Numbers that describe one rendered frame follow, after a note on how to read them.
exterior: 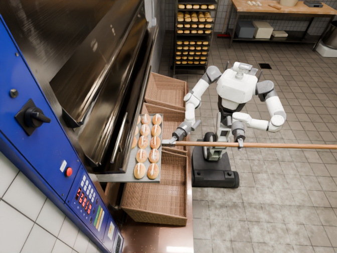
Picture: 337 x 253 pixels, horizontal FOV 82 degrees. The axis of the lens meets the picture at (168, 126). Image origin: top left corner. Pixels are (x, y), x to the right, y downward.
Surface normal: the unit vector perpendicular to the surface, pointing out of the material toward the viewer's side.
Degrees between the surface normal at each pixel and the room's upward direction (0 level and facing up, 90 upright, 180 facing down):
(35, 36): 90
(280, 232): 0
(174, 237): 0
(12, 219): 90
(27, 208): 90
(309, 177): 0
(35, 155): 90
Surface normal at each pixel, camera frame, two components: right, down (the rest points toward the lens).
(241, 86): -0.35, -0.04
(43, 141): 1.00, 0.04
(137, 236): 0.01, -0.69
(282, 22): -0.05, 0.73
